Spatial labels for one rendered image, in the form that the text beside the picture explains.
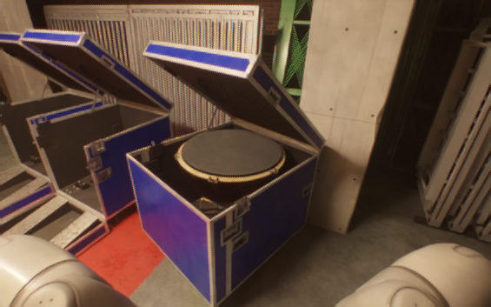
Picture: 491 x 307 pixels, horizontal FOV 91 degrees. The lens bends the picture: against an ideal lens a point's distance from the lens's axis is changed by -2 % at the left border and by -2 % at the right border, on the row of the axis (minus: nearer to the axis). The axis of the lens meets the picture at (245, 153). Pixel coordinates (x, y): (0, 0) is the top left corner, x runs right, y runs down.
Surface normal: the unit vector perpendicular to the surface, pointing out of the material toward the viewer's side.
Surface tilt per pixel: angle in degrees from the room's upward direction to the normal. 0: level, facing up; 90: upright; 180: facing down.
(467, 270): 10
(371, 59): 90
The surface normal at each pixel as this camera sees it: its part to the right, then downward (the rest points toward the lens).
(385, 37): -0.40, 0.41
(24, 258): 0.07, -0.92
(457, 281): 0.14, -0.72
